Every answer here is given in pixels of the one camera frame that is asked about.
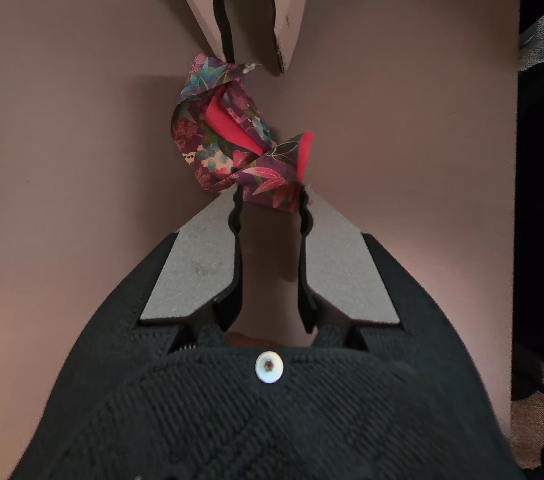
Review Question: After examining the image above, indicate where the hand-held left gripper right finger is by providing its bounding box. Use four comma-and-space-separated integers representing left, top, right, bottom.
297, 186, 400, 335

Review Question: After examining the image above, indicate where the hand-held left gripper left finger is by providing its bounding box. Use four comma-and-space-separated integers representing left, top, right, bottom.
140, 184, 244, 333

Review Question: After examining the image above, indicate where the floral patterned origami paper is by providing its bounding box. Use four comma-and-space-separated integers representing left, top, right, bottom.
170, 53, 314, 214

